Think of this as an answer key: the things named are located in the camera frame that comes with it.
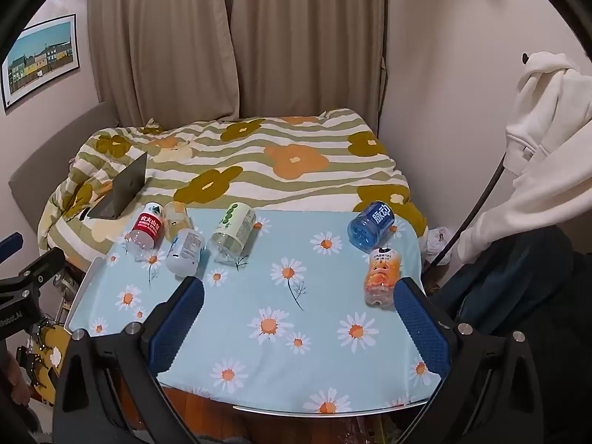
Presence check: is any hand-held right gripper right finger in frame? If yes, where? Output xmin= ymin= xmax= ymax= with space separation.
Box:
xmin=393 ymin=276 xmax=544 ymax=444

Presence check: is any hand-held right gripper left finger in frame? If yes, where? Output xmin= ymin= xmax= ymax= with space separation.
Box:
xmin=52 ymin=276 xmax=206 ymax=444

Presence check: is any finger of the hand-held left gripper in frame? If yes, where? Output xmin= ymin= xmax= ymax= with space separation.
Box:
xmin=0 ymin=247 xmax=66 ymax=296
xmin=0 ymin=232 xmax=24 ymax=256

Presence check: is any yellow object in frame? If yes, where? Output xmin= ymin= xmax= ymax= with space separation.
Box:
xmin=18 ymin=323 xmax=71 ymax=404

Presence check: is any orange label plastic bottle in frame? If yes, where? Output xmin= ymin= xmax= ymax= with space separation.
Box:
xmin=363 ymin=246 xmax=403 ymax=309

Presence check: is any white label plastic bottle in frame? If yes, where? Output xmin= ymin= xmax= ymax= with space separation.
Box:
xmin=165 ymin=228 xmax=206 ymax=279

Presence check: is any crumpled white cloth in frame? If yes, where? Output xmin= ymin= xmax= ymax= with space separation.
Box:
xmin=423 ymin=226 xmax=457 ymax=265

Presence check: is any red label plastic bottle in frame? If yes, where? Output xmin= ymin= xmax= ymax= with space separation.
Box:
xmin=123 ymin=202 xmax=166 ymax=262

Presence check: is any grey bed headboard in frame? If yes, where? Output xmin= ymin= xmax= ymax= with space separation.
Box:
xmin=8 ymin=101 xmax=122 ymax=242

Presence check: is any black curved stand pole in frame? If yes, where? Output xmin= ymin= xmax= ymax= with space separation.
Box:
xmin=424 ymin=148 xmax=509 ymax=272

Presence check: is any dark clothing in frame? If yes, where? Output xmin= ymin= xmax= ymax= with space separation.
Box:
xmin=435 ymin=222 xmax=592 ymax=382

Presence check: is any pale yellow plastic bottle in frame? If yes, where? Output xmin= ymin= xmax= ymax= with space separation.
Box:
xmin=163 ymin=201 xmax=191 ymax=242

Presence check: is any blue daisy tablecloth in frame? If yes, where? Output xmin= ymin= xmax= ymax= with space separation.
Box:
xmin=65 ymin=208 xmax=447 ymax=415

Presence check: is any green dotted label bottle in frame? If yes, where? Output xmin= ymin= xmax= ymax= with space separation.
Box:
xmin=210 ymin=202 xmax=257 ymax=267

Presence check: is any blue plastic bottle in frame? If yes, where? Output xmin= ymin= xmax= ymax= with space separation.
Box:
xmin=347 ymin=200 xmax=394 ymax=247

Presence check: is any grey laptop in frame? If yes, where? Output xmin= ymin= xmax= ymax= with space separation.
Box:
xmin=87 ymin=151 xmax=149 ymax=221

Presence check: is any striped floral blanket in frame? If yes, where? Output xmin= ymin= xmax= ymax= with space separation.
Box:
xmin=37 ymin=108 xmax=429 ymax=273

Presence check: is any white hoodie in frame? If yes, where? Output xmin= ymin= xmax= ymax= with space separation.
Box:
xmin=455 ymin=51 xmax=592 ymax=264

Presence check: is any beige curtain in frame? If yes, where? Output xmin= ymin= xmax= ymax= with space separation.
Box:
xmin=87 ymin=0 xmax=239 ymax=129
xmin=222 ymin=0 xmax=390 ymax=136

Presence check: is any framed wall poster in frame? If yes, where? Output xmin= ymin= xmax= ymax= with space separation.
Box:
xmin=1 ymin=14 xmax=80 ymax=114

